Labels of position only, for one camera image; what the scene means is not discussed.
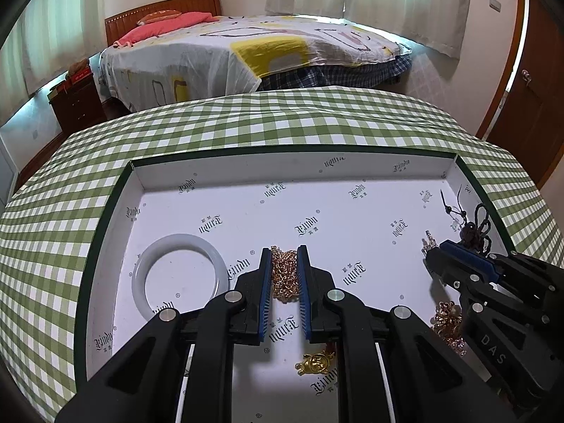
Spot red patterned small pillow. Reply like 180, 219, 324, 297
137, 10, 182, 26

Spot brown wooden door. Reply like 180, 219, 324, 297
477, 0, 563, 188

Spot black cord pendant necklace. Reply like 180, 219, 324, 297
439, 184, 495, 256

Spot dark green tray box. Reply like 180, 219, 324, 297
73, 143, 516, 423

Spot glass wardrobe door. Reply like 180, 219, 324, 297
0, 139, 19, 211

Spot silver crystal brooch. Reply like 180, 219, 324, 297
422, 230, 439, 256

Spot items on nightstand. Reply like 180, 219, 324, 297
48, 58, 93, 100

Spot small gold red charm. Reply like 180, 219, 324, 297
294, 349, 336, 376

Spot dark wooden nightstand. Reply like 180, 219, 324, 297
48, 71, 107, 136

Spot wall light switch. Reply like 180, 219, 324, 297
489, 0, 502, 12

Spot left window curtain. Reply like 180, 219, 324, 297
1, 0, 105, 123

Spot bed with patterned sheet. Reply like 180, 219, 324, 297
99, 16, 411, 112

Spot green white checkered tablecloth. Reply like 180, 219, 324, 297
1, 86, 563, 422

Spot white jade bangle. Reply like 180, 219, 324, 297
131, 234, 229, 321

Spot pink pillow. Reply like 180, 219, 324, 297
111, 12, 219, 47

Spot gold chain necklace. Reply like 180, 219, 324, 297
269, 244, 303, 304

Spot wooden headboard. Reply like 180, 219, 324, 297
104, 0, 223, 46

